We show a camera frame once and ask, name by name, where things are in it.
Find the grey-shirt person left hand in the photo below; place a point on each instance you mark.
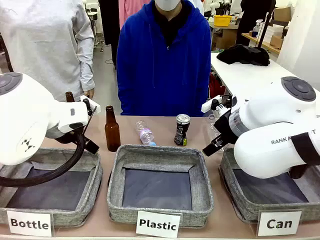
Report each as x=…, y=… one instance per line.
x=91, y=93

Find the large cardboard box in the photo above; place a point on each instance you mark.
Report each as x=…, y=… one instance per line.
x=226, y=38

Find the crushed black can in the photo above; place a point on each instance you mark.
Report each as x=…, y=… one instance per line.
x=182, y=132

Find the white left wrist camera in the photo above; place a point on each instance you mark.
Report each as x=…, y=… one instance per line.
x=93, y=105

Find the red bag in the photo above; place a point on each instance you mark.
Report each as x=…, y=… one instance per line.
x=216, y=86

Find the white Can sign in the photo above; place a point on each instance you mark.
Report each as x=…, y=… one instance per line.
x=279, y=223

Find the grey basket with Can sign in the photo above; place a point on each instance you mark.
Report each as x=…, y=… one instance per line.
x=262, y=195

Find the white face mask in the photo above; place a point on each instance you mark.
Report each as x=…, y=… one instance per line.
x=167, y=4

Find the grey basket with Plastic sign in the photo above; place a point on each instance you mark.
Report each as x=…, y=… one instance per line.
x=160, y=190

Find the person in grey shirt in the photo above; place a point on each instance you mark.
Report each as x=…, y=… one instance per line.
x=42, y=45

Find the yellow plastic crate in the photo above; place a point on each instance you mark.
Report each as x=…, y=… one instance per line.
x=223, y=20

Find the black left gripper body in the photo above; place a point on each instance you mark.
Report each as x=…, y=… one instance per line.
x=65, y=138

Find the small clear purple-label bottle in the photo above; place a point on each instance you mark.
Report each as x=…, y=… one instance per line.
x=145, y=133

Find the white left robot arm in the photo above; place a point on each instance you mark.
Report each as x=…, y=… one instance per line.
x=27, y=120

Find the grey basket with Bottle sign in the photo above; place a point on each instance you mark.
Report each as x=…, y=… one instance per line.
x=50, y=190

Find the white Bottle sign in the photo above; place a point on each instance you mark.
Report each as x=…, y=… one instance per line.
x=30, y=223

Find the black pole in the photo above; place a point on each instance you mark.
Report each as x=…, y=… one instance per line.
x=265, y=27

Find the clear spray bottle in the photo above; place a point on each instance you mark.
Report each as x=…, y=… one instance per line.
x=257, y=30

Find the black cloth pile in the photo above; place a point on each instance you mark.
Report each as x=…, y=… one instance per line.
x=243, y=55

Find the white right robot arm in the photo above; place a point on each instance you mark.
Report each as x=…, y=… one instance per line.
x=270, y=130

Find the brown glass bottle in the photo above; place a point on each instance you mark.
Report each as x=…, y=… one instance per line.
x=112, y=130
x=70, y=97

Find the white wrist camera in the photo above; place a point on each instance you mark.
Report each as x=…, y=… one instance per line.
x=93, y=105
x=208, y=105

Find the white table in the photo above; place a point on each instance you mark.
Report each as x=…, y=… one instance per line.
x=240, y=75

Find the person in blue hoodie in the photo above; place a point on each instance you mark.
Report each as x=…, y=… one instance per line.
x=162, y=75

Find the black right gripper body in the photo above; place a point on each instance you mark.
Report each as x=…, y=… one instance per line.
x=225, y=127

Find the grey-sleeved left forearm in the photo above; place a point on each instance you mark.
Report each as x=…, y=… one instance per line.
x=87, y=67

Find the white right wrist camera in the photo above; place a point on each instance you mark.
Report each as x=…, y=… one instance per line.
x=208, y=105

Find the white Plastic sign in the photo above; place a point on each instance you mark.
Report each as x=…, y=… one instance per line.
x=158, y=224

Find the large clear plastic bottle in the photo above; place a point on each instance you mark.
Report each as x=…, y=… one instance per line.
x=210, y=125

